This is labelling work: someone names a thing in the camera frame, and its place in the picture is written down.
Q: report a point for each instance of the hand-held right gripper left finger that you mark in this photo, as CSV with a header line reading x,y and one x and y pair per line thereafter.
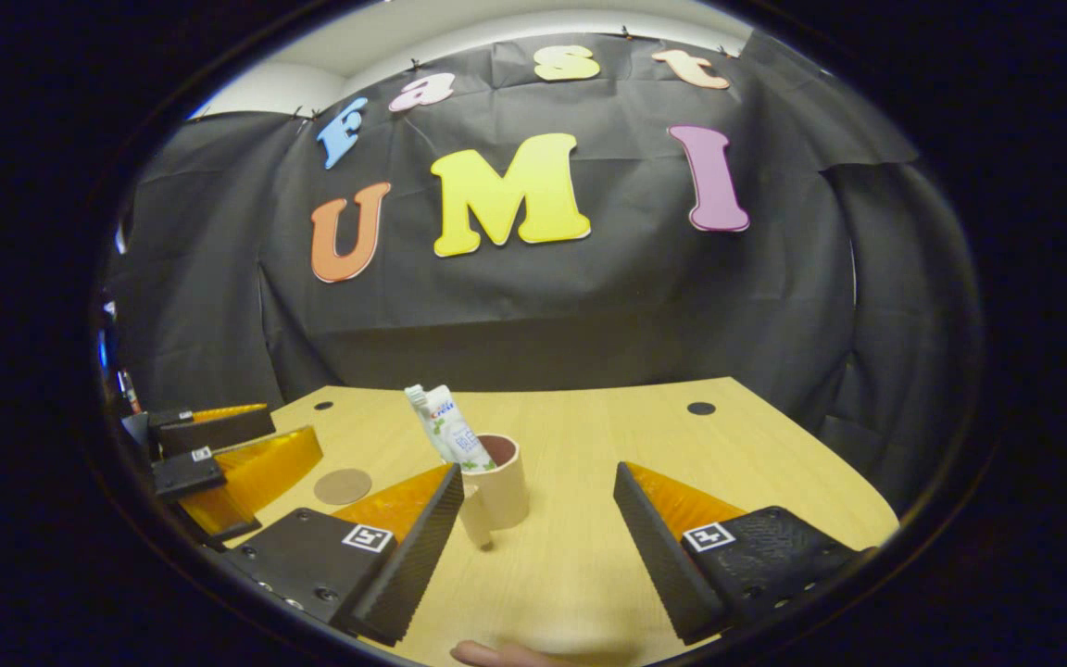
x,y
418,556

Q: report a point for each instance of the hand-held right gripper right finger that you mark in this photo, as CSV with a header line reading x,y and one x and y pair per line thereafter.
x,y
659,556

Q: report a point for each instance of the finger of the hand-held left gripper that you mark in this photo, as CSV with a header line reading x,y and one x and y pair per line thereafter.
x,y
256,472
214,428

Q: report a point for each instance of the beige cup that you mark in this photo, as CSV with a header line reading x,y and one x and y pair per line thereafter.
x,y
506,500

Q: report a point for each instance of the white toothpaste tube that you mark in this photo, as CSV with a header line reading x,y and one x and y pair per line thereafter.
x,y
445,426

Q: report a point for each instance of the wooden desktop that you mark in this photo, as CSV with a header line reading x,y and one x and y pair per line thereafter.
x,y
589,445

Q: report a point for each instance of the black backdrop cloth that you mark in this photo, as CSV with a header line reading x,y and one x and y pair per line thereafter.
x,y
543,306

